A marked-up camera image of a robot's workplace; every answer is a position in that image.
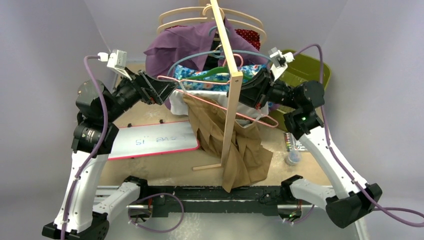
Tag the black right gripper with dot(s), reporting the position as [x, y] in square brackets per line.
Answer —
[263, 88]

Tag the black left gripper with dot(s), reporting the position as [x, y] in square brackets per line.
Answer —
[152, 90]

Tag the pink wire hanger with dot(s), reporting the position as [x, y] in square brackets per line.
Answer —
[182, 89]

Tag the tan pleated skirt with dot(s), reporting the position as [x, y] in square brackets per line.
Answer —
[248, 161]

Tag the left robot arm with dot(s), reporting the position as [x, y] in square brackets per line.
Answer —
[93, 138]

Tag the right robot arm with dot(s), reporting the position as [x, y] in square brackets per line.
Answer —
[350, 196]

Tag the grey-blue plastic hanger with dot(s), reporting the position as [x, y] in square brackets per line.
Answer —
[200, 38]

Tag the green plastic hanger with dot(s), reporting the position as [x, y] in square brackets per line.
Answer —
[217, 74]

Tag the front wooden hanger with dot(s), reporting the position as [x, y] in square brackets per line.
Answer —
[257, 27]

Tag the wooden hanger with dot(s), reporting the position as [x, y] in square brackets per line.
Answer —
[257, 27]
[198, 12]

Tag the rear wooden hanger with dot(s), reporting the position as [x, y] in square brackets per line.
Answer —
[198, 12]

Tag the white garment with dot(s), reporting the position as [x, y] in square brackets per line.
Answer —
[202, 114]

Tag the blue floral garment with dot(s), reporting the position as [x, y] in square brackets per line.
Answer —
[208, 87]

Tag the red-edged whiteboard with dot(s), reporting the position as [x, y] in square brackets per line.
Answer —
[153, 139]

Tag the red polka dot garment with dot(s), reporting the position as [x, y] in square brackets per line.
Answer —
[250, 36]

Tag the marker pen box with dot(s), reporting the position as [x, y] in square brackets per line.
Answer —
[292, 144]

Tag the purple garment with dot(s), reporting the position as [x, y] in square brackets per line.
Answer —
[160, 53]

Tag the green plastic basket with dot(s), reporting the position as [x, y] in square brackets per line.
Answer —
[304, 73]

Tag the small clear plastic cup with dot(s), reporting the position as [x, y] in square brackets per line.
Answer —
[293, 158]

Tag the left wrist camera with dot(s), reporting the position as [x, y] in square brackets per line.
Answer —
[116, 61]

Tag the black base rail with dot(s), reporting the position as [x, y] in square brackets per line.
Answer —
[265, 200]

